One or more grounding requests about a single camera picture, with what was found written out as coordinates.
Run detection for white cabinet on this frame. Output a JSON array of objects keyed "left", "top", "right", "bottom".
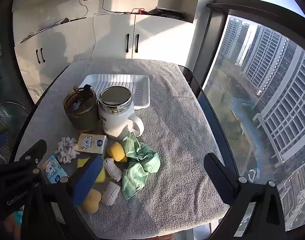
[{"left": 12, "top": 12, "right": 196, "bottom": 103}]

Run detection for white cable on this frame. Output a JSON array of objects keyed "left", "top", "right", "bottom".
[{"left": 91, "top": 14, "right": 97, "bottom": 60}]

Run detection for long dark strip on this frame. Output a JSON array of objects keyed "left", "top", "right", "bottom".
[{"left": 20, "top": 17, "right": 87, "bottom": 43}]

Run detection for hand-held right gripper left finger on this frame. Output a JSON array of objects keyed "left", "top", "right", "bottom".
[{"left": 24, "top": 154, "right": 104, "bottom": 240}]

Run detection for yellow egg-shaped sponge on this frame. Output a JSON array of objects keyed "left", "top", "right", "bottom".
[{"left": 107, "top": 142, "right": 128, "bottom": 163}]

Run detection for yellow tissue pack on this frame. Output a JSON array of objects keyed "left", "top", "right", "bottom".
[{"left": 76, "top": 133, "right": 108, "bottom": 155}]

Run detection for black window frame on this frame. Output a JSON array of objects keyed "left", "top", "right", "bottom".
[{"left": 192, "top": 0, "right": 305, "bottom": 100}]

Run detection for dark clutter on counter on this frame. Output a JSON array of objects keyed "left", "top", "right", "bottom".
[{"left": 147, "top": 7, "right": 186, "bottom": 20}]

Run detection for yellow notched sponge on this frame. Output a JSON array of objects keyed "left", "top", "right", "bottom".
[{"left": 77, "top": 157, "right": 107, "bottom": 184}]

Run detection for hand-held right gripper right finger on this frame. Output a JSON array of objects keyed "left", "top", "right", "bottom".
[{"left": 204, "top": 152, "right": 286, "bottom": 240}]

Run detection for white crocheted scrubber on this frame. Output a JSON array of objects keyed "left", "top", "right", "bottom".
[
  {"left": 101, "top": 181, "right": 122, "bottom": 206},
  {"left": 103, "top": 157, "right": 123, "bottom": 182}
]

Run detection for high-rise buildings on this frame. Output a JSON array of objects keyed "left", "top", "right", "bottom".
[{"left": 204, "top": 15, "right": 305, "bottom": 230}]

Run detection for grey towel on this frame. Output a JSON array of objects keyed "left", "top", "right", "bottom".
[{"left": 15, "top": 59, "right": 230, "bottom": 239}]

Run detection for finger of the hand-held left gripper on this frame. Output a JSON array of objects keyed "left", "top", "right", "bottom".
[{"left": 2, "top": 139, "right": 47, "bottom": 180}]

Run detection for green ribbon scrunchie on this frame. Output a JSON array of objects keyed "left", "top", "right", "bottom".
[{"left": 121, "top": 131, "right": 161, "bottom": 200}]

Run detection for yellow sponge block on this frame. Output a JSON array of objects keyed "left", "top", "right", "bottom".
[{"left": 82, "top": 188, "right": 102, "bottom": 214}]

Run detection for white mug with metal lid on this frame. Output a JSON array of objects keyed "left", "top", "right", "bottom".
[{"left": 98, "top": 86, "right": 144, "bottom": 140}]

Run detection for blue tissue pack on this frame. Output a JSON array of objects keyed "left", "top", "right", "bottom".
[{"left": 41, "top": 155, "right": 71, "bottom": 184}]

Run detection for white fluffy scrunchie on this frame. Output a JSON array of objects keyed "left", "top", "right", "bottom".
[{"left": 55, "top": 136, "right": 80, "bottom": 164}]

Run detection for green tumbler with straw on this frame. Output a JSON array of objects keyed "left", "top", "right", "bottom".
[{"left": 63, "top": 84, "right": 98, "bottom": 133}]

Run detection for black power cable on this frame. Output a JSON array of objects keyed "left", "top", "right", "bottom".
[
  {"left": 52, "top": 0, "right": 90, "bottom": 26},
  {"left": 100, "top": 0, "right": 139, "bottom": 14}
]

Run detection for white plastic tray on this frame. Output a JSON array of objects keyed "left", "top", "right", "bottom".
[{"left": 79, "top": 74, "right": 151, "bottom": 110}]

